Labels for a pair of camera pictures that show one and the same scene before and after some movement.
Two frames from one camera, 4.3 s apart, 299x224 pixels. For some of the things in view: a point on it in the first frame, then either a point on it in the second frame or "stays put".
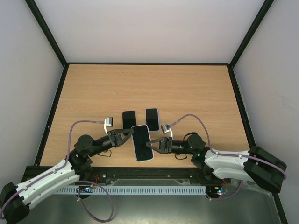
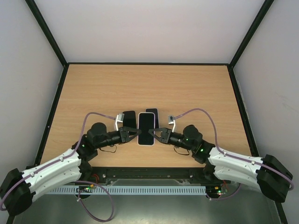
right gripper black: (167, 145) -> (167, 136)
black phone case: (129, 119) stays put
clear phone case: (140, 137) -> (146, 122)
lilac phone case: (152, 119) stays put
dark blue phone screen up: (141, 136) -> (146, 122)
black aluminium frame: (65, 64) stays put
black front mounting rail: (132, 175) stays put
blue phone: (129, 119) stays put
